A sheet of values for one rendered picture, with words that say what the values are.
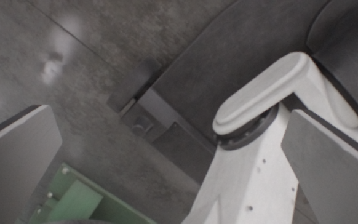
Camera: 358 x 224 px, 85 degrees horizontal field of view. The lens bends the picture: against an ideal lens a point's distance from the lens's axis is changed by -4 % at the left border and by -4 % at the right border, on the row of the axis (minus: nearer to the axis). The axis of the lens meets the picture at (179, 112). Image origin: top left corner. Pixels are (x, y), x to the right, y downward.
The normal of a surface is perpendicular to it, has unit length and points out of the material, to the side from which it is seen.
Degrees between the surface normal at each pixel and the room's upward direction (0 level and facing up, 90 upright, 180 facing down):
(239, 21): 0
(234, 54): 0
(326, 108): 23
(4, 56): 0
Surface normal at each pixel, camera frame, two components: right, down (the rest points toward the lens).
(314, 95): -0.21, 0.50
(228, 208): -0.72, -0.65
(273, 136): 0.40, -0.14
